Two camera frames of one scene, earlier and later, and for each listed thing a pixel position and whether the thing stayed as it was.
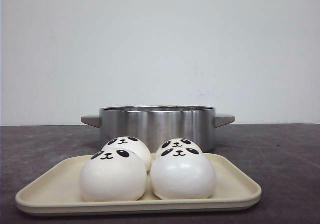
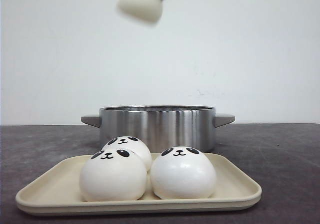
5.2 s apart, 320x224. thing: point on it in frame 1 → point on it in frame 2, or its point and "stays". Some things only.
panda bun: x=179 y=143 → x=144 y=4
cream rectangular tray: x=57 y=191 stays
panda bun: x=182 y=173 stays
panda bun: x=134 y=145 stays
